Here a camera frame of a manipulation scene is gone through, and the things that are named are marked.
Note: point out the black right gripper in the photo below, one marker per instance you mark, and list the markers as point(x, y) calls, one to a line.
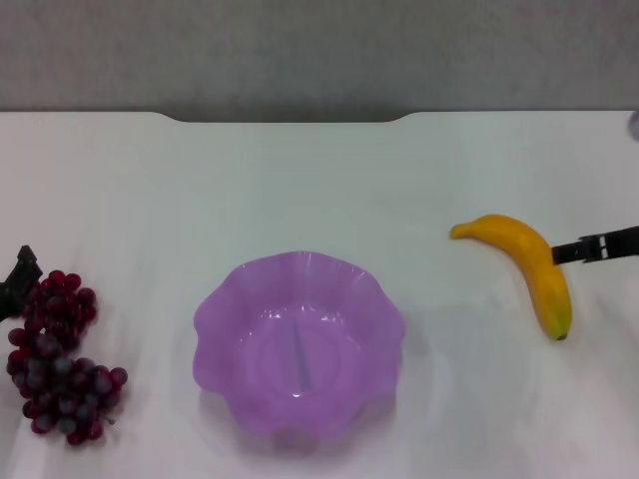
point(621, 243)

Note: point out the purple wavy plastic bowl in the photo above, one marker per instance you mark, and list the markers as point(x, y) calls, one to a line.
point(279, 349)

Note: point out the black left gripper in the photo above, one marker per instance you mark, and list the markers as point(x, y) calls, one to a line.
point(7, 302)

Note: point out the dark red grape bunch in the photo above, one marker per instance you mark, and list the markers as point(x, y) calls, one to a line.
point(60, 379)

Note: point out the yellow banana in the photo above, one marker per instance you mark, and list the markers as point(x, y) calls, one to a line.
point(529, 244)

